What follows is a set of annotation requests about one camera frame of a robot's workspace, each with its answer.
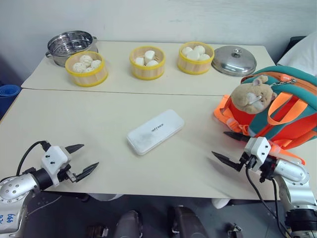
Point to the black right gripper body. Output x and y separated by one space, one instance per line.
250 162

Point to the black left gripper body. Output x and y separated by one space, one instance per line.
65 173

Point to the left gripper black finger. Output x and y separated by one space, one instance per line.
86 170
74 148

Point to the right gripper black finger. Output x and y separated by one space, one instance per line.
230 161
237 137

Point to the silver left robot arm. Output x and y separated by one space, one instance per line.
15 192

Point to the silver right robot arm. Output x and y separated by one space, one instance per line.
294 178

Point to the orange and teal backpack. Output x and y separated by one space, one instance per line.
292 119

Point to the white plastic pencil case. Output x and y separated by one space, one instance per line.
155 132

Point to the beige plush hamster toy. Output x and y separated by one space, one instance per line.
247 95

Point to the dark rounded shape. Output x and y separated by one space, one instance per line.
185 223
128 224

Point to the bamboo steamer with speckled buns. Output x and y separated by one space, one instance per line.
86 77

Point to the stainless steel pot lid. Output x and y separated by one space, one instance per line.
234 62

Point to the speckled steamed bun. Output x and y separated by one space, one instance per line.
97 64
78 67
89 70
85 59

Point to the blue rolled foam mat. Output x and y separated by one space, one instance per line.
7 99

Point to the bamboo steamer with round buns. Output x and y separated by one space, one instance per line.
194 65

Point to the white round steamed bun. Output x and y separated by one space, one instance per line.
204 57
193 55
199 49
187 50

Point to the white pillow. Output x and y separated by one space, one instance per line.
302 54

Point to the stainless steel steamer pot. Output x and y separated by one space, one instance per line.
67 43

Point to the bamboo steamer with cylinder buns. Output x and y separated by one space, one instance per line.
147 72

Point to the white cylinder steamed bun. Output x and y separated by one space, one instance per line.
152 63
149 55
140 61

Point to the dark box behind pillow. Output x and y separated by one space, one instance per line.
296 43

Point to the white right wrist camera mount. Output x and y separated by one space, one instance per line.
258 150

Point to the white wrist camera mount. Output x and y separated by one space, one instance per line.
258 150
53 158

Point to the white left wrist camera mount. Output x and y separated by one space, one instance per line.
53 158

